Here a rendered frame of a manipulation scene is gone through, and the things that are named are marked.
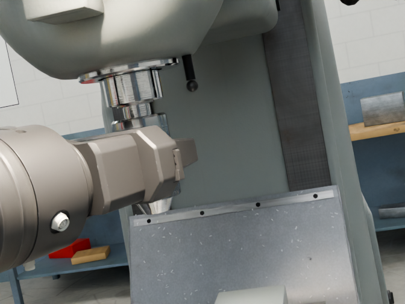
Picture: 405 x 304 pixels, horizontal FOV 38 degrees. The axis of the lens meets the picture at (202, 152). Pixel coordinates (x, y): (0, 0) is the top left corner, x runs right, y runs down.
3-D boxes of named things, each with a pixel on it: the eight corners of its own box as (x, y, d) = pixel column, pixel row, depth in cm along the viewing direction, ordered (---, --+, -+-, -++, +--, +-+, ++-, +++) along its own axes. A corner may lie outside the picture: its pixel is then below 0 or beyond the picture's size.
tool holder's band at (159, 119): (165, 123, 52) (163, 111, 51) (170, 123, 47) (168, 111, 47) (113, 133, 51) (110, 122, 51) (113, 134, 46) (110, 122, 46)
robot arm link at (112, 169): (170, 97, 42) (41, 117, 33) (194, 225, 43) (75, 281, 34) (58, 119, 50) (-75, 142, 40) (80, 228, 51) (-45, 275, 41)
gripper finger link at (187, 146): (192, 167, 50) (146, 183, 45) (185, 131, 50) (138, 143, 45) (207, 166, 49) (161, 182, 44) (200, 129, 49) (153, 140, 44)
